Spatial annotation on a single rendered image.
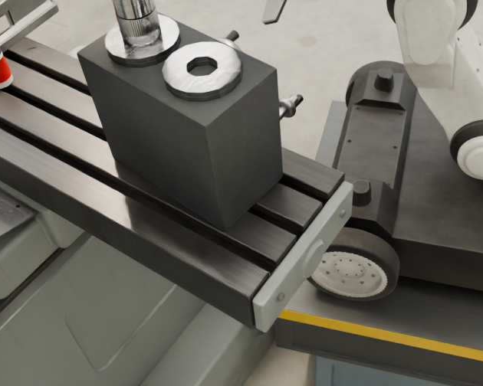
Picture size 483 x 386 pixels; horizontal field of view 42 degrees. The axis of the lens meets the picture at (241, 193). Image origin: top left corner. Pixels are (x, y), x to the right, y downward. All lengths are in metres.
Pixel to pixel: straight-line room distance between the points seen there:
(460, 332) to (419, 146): 0.41
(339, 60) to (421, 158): 1.23
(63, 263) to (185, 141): 0.47
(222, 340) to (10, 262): 0.70
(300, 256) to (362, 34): 2.01
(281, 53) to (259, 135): 1.90
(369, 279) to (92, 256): 0.56
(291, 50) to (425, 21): 1.60
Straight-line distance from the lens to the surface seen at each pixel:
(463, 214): 1.34
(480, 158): 1.27
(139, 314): 1.40
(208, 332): 1.59
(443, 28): 1.09
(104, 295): 1.26
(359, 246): 1.23
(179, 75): 0.71
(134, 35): 0.75
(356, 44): 2.68
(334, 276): 1.35
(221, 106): 0.68
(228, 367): 1.60
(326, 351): 1.52
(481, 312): 1.42
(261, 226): 0.80
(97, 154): 0.93
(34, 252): 1.06
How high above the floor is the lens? 1.59
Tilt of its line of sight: 49 degrees down
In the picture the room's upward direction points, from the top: 8 degrees counter-clockwise
